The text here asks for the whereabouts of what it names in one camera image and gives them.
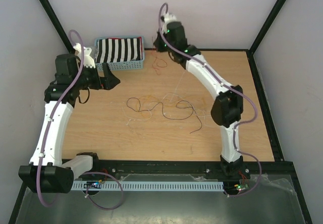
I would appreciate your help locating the light blue plastic basket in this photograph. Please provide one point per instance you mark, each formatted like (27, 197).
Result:
(133, 65)

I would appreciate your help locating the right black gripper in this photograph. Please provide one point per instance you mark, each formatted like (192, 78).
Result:
(158, 44)

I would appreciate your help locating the white zip tie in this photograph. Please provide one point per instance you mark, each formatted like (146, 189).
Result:
(176, 88)

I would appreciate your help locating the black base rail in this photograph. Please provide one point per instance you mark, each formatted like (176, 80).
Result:
(208, 169)

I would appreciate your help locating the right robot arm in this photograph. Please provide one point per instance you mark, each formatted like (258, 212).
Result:
(227, 108)

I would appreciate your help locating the black enclosure frame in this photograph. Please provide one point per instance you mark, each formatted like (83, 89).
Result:
(277, 168)

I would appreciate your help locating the light blue slotted cable duct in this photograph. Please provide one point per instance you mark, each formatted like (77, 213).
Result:
(149, 186)

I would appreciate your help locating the black white striped cloth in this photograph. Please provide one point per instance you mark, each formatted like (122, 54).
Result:
(104, 50)

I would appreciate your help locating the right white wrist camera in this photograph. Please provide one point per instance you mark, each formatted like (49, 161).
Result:
(168, 18)

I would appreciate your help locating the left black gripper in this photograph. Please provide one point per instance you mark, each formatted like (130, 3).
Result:
(107, 82)

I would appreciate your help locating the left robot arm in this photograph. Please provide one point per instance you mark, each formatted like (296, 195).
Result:
(45, 172)

